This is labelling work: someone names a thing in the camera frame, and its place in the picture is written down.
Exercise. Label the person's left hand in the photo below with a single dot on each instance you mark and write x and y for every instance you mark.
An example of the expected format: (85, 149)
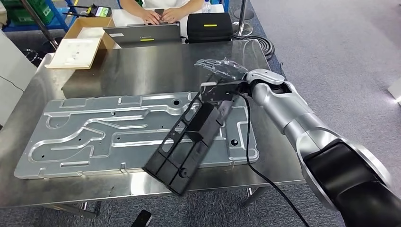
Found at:
(172, 14)

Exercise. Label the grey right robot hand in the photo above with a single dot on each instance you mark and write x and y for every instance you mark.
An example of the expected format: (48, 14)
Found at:
(224, 70)

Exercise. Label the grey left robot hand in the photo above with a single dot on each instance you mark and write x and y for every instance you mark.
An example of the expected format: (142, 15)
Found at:
(142, 218)

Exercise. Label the person's right hand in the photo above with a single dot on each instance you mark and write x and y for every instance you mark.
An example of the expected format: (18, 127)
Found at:
(150, 17)

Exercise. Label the black plastic mounting plate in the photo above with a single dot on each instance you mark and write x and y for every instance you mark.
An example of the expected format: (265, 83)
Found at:
(188, 147)

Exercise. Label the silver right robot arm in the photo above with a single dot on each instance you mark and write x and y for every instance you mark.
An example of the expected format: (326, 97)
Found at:
(313, 131)

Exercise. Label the steel workbench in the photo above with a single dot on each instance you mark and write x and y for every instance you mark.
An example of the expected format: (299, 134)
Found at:
(141, 69)

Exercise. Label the blue metal shelf rack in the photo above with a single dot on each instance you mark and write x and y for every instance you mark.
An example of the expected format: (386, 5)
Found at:
(56, 12)

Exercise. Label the person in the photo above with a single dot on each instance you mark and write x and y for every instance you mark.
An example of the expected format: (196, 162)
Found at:
(163, 6)

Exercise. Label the grey laptop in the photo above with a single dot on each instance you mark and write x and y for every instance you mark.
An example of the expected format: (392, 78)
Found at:
(141, 34)

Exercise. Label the white desk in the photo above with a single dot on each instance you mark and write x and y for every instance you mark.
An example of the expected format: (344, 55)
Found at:
(125, 17)

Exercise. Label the clear water bottle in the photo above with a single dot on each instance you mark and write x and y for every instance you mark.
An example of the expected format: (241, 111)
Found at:
(206, 7)

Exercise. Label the black carrying case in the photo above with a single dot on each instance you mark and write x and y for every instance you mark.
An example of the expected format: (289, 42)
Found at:
(210, 26)

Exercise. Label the handheld screen device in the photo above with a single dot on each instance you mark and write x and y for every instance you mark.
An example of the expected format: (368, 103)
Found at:
(100, 11)

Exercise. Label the brown cardboard box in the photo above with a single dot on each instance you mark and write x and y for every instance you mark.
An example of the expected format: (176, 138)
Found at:
(89, 26)

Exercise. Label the stamped aluminium panel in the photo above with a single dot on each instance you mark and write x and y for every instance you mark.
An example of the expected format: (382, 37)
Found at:
(94, 137)

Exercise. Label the green plastic crate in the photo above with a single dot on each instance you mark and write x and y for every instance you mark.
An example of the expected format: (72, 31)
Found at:
(28, 11)

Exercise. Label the white cabinet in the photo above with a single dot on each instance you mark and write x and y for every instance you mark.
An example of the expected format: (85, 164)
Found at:
(12, 78)

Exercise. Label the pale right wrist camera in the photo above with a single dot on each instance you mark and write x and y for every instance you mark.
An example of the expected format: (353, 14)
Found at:
(216, 91)

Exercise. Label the chrome stanchion post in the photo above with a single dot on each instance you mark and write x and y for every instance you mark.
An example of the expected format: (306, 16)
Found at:
(242, 18)

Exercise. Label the black stanchion post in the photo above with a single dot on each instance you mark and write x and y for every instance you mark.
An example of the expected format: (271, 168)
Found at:
(40, 25)

